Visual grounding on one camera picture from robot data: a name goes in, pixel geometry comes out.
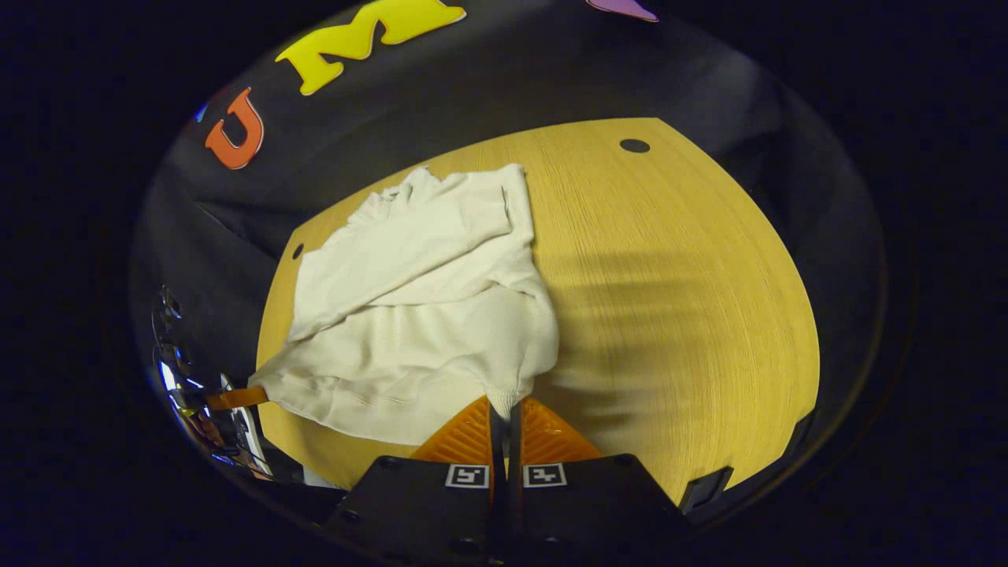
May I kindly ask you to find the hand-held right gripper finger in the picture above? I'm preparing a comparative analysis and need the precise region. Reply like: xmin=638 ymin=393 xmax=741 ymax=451
xmin=326 ymin=394 xmax=506 ymax=567
xmin=509 ymin=395 xmax=687 ymax=567

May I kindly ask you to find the white long-sleeved garment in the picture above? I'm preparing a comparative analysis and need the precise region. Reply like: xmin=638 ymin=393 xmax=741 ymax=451
xmin=248 ymin=163 xmax=561 ymax=447

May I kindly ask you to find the black table edge block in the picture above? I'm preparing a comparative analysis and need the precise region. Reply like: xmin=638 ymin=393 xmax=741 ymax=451
xmin=678 ymin=465 xmax=735 ymax=514

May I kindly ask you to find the black backdrop cloth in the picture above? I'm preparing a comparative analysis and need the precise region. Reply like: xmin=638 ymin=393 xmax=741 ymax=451
xmin=130 ymin=0 xmax=889 ymax=524

